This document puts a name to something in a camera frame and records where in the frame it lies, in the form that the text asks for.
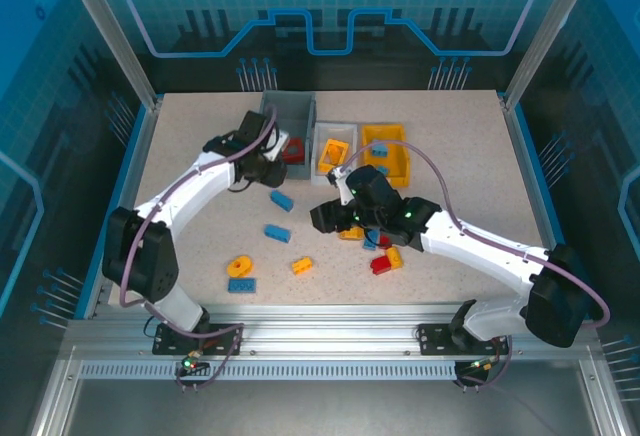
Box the yellow plastic bin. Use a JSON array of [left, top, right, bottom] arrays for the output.
[[360, 124, 411, 188]]

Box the left connector with LEDs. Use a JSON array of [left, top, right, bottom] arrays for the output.
[[179, 350, 209, 375]]

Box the grey plastic bin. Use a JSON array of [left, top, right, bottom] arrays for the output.
[[259, 89, 318, 181]]

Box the aluminium side rail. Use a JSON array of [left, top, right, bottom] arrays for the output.
[[74, 95, 166, 320], [499, 93, 584, 295]]

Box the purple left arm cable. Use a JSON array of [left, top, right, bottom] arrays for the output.
[[119, 104, 281, 392]]

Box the white plastic bin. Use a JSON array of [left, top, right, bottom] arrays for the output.
[[310, 121, 360, 186]]

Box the yellow lego frame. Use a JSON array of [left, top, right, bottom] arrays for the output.
[[318, 138, 350, 174]]

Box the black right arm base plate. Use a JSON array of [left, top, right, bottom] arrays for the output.
[[417, 323, 501, 356]]

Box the right connector with LEDs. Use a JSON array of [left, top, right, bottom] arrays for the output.
[[467, 355, 501, 375]]

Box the yellow round lego wheel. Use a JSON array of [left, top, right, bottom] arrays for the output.
[[226, 254, 255, 278]]

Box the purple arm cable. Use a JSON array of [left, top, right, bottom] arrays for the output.
[[342, 139, 612, 395], [119, 104, 281, 392]]

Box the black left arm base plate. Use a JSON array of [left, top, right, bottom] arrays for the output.
[[152, 323, 246, 356]]

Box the slotted metal cable duct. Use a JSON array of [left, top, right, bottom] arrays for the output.
[[77, 360, 461, 382]]

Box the aluminium frame post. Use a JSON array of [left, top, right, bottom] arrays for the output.
[[54, 0, 164, 110], [501, 0, 590, 112]]

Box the red square lego frame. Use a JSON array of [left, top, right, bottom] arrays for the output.
[[281, 137, 306, 165]]

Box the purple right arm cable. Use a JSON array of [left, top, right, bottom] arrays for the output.
[[342, 139, 612, 395]]

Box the aluminium front beam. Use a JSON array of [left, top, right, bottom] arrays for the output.
[[64, 304, 601, 358]]

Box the metal base tray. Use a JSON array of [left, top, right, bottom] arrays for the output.
[[29, 345, 640, 436]]

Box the connector with leds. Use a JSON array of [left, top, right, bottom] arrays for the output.
[[179, 350, 209, 375], [467, 355, 501, 375]]

